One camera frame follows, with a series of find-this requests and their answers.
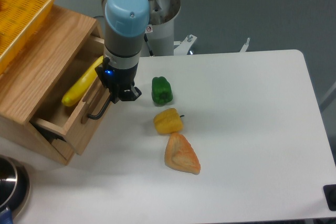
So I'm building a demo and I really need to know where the white bracket behind table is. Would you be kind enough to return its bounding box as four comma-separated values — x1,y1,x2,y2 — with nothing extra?
239,37,250,52

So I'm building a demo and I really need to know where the toy pastry turnover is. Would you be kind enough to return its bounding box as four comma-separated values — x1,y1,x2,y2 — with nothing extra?
164,133,201,175

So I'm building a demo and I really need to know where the steel pot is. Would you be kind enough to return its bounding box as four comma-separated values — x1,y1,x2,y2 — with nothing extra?
1,155,30,223

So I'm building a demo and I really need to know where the yellow toy bell pepper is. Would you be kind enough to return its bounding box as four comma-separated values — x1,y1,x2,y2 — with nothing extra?
153,108,184,134

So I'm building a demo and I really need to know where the blue object at corner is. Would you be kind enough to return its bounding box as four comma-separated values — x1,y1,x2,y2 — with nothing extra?
0,207,13,224

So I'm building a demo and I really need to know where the wooden drawer cabinet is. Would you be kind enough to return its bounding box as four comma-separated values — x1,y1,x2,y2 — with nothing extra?
1,6,102,165

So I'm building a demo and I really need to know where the yellow plastic basket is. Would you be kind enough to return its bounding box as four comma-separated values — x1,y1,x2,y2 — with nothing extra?
1,0,55,73

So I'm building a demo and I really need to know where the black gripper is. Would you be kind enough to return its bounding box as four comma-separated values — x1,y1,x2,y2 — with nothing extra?
95,57,142,104

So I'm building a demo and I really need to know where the yellow toy squash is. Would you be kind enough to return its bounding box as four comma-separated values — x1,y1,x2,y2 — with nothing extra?
61,56,103,107

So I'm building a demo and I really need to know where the black table edge clamp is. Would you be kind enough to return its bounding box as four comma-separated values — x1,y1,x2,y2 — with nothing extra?
323,184,336,211

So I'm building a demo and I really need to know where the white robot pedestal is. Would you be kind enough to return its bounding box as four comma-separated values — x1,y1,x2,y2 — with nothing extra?
141,0,197,57

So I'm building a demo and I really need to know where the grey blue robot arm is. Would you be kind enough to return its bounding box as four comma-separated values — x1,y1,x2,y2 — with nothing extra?
96,0,157,103

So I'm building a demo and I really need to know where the green toy bell pepper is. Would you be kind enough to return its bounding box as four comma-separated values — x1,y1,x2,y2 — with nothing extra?
152,76,173,105

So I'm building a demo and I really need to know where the wooden top drawer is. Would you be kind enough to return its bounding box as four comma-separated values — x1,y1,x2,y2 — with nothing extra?
30,35,109,155

